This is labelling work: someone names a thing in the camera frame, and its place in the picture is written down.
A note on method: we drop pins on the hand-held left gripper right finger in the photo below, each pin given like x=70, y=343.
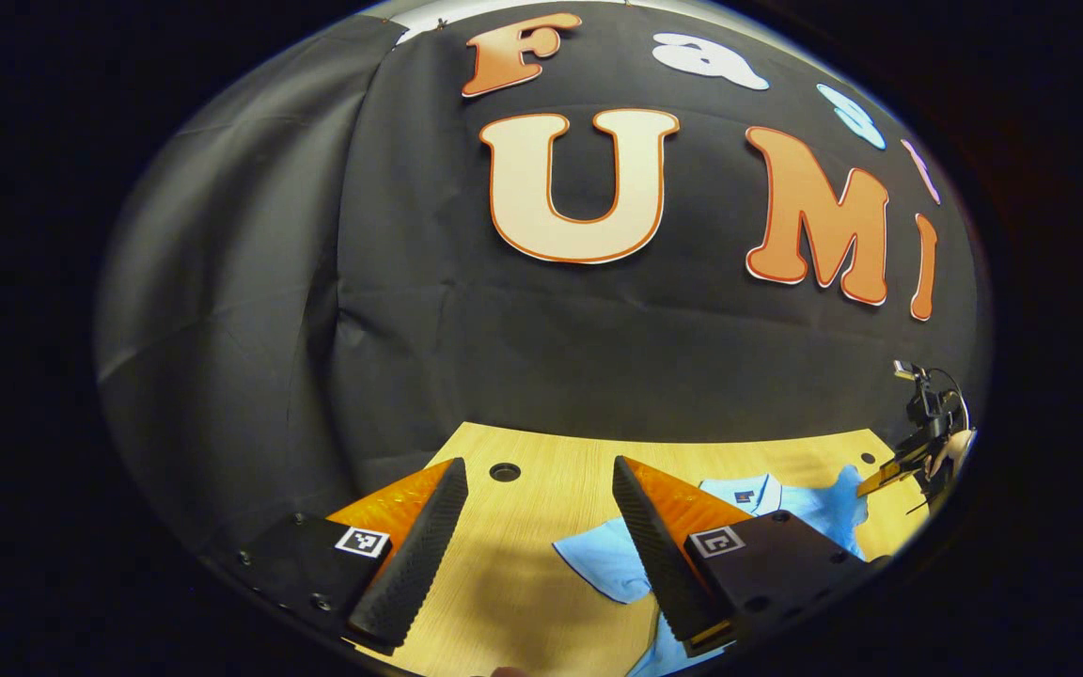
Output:
x=659, y=555

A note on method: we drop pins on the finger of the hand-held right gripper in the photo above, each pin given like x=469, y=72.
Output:
x=889, y=477

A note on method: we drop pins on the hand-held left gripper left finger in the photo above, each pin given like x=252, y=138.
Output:
x=419, y=555

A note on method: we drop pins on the light blue T-shirt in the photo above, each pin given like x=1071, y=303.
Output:
x=598, y=555

